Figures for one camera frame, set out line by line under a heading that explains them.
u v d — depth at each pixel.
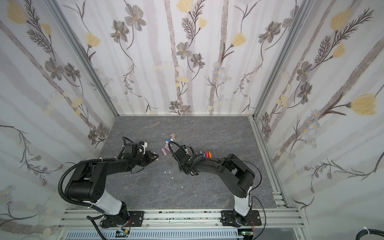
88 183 0.47
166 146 1.01
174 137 1.07
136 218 0.74
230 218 0.73
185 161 0.70
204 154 0.98
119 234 0.73
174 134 1.08
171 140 1.04
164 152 0.98
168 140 1.04
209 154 0.98
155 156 0.93
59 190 0.43
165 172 0.91
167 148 1.01
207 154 0.98
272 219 0.76
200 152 0.99
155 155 0.93
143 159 0.82
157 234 0.70
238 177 0.48
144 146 0.89
